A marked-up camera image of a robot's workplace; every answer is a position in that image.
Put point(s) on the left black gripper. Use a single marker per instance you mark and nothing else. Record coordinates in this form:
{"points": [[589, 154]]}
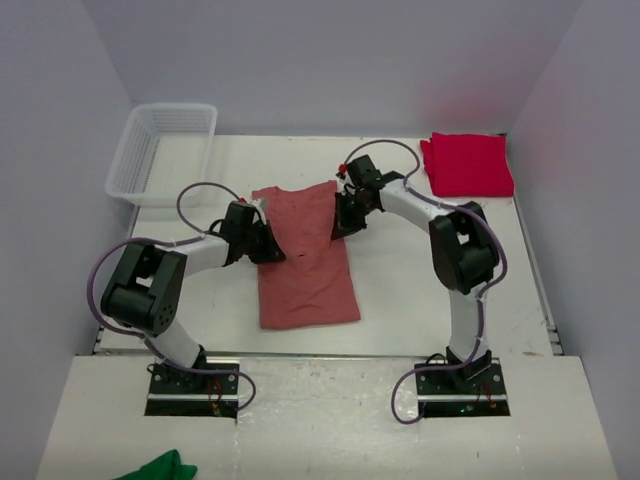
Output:
{"points": [[271, 251]]}

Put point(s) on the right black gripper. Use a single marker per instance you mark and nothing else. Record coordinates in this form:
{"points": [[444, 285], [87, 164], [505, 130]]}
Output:
{"points": [[344, 224]]}

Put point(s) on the salmon pink t shirt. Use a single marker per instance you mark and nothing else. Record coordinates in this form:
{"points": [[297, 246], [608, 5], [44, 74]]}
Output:
{"points": [[313, 285]]}

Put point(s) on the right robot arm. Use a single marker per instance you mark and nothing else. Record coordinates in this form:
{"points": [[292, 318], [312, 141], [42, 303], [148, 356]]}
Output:
{"points": [[464, 250]]}

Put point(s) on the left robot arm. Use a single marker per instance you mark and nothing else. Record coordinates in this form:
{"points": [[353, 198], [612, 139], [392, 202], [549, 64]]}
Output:
{"points": [[142, 295]]}

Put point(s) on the folded red t shirt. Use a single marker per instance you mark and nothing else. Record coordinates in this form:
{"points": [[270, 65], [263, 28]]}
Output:
{"points": [[467, 165]]}

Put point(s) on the white plastic basket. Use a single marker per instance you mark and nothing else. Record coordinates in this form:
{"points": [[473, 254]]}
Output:
{"points": [[163, 148]]}

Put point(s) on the green cloth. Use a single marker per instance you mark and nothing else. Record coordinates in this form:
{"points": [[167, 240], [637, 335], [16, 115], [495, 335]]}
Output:
{"points": [[168, 466]]}

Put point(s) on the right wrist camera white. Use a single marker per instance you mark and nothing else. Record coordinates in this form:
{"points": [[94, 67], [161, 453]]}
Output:
{"points": [[343, 178]]}

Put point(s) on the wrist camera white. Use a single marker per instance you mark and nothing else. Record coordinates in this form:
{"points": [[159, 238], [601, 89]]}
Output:
{"points": [[343, 178], [260, 204]]}

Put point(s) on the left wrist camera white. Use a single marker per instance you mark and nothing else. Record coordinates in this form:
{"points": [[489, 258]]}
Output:
{"points": [[260, 204]]}

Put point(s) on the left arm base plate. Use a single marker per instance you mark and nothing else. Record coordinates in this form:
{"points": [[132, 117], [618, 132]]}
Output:
{"points": [[173, 393]]}

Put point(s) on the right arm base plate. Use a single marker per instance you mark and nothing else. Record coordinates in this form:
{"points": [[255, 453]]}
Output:
{"points": [[449, 395]]}

